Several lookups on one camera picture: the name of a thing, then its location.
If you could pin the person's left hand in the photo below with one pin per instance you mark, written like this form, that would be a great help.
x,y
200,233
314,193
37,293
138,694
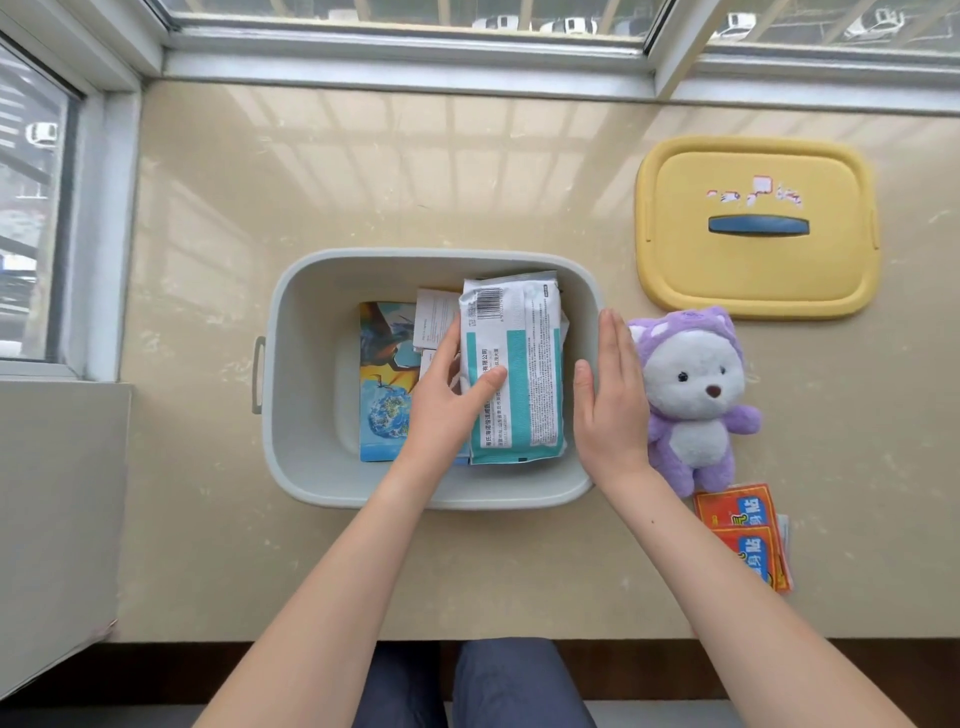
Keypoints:
x,y
439,420

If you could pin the person's right hand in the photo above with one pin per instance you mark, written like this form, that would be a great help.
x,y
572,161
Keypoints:
x,y
611,424

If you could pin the person's right thumb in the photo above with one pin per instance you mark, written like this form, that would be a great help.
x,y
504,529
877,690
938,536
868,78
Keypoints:
x,y
584,386

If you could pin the person's right middle finger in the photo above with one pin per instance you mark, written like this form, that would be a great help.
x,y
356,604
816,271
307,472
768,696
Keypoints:
x,y
622,346

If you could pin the person's left thumb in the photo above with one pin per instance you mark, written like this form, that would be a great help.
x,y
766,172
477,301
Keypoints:
x,y
486,390

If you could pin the teal and white soft packet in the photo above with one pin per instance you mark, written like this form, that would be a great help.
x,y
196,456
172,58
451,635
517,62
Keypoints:
x,y
529,352

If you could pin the person's right forearm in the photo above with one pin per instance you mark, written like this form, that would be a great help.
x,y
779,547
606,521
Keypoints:
x,y
731,607

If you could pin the person's left forearm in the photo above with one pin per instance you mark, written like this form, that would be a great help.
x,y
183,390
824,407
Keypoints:
x,y
337,592

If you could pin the purple and white plush bear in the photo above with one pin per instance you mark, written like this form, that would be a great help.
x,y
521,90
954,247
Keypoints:
x,y
694,390

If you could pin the white small card box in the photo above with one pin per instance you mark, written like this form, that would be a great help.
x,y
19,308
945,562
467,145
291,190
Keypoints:
x,y
435,315

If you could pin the colourful picture box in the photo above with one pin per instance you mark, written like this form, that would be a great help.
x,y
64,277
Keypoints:
x,y
382,397

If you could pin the grey plastic storage bin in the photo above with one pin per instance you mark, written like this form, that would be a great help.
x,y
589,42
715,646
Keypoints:
x,y
315,390

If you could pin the orange flat packet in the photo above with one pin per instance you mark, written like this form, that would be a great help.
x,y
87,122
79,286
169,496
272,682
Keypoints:
x,y
735,506
757,559

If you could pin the person's right leg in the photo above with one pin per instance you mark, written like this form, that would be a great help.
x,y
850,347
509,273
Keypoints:
x,y
517,682

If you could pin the person's leg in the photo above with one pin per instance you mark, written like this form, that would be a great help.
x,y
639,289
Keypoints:
x,y
405,686
517,682

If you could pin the person's left leg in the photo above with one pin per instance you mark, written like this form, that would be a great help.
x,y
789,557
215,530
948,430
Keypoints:
x,y
405,686

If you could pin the white parked car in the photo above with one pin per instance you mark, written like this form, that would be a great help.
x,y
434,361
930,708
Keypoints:
x,y
41,133
496,22
874,22
736,24
574,25

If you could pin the grey window frame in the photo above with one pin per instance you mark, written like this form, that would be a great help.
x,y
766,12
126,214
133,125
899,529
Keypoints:
x,y
405,64

